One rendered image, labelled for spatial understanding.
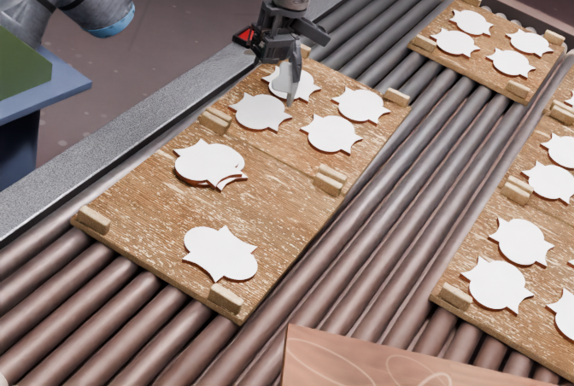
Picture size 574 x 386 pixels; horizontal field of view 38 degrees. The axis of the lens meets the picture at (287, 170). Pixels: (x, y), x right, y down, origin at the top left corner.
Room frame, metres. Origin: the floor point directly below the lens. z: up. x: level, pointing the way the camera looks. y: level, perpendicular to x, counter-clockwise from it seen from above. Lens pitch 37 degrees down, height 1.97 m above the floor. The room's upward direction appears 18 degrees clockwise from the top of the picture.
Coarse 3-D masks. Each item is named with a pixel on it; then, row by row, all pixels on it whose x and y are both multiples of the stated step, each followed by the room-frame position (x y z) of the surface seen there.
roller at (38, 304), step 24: (408, 0) 2.33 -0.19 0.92; (384, 24) 2.15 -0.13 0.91; (360, 48) 1.99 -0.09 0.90; (72, 264) 0.95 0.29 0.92; (96, 264) 0.97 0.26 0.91; (48, 288) 0.88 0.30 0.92; (72, 288) 0.91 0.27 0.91; (24, 312) 0.82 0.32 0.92; (48, 312) 0.85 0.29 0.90; (0, 336) 0.77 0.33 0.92
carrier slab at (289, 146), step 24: (264, 72) 1.67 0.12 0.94; (312, 72) 1.74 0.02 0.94; (336, 72) 1.77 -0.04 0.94; (240, 96) 1.54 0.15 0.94; (312, 96) 1.63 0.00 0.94; (336, 96) 1.67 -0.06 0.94; (288, 120) 1.51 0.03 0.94; (312, 120) 1.54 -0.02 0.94; (384, 120) 1.63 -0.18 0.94; (264, 144) 1.40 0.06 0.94; (288, 144) 1.43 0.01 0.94; (360, 144) 1.51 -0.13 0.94; (384, 144) 1.56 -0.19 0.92; (312, 168) 1.37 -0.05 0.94; (336, 168) 1.40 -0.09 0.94; (360, 168) 1.43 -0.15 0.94
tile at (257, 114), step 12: (252, 96) 1.54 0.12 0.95; (264, 96) 1.56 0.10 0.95; (228, 108) 1.48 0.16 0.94; (240, 108) 1.49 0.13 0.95; (252, 108) 1.50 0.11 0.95; (264, 108) 1.51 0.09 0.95; (276, 108) 1.53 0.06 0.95; (240, 120) 1.44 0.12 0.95; (252, 120) 1.46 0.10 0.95; (264, 120) 1.47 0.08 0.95; (276, 120) 1.48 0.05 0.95; (276, 132) 1.45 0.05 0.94
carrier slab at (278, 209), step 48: (192, 144) 1.33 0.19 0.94; (240, 144) 1.38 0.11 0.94; (144, 192) 1.15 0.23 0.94; (192, 192) 1.19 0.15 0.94; (240, 192) 1.23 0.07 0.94; (288, 192) 1.28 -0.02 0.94; (144, 240) 1.03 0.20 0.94; (288, 240) 1.15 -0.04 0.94; (192, 288) 0.96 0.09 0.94; (240, 288) 0.99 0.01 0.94
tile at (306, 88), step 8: (304, 72) 1.71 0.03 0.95; (264, 80) 1.63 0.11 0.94; (304, 80) 1.68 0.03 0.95; (312, 80) 1.69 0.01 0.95; (304, 88) 1.64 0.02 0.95; (312, 88) 1.65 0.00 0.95; (320, 88) 1.67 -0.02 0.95; (280, 96) 1.58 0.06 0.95; (296, 96) 1.60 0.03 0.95; (304, 96) 1.61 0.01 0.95
